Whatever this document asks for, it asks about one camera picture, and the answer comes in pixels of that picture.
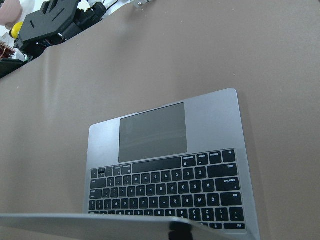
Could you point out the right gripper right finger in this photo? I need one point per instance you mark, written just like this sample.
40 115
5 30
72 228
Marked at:
186 232

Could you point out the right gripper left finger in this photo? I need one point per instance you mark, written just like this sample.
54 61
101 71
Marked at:
175 232

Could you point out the grey laptop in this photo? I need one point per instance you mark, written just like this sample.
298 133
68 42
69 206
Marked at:
184 162

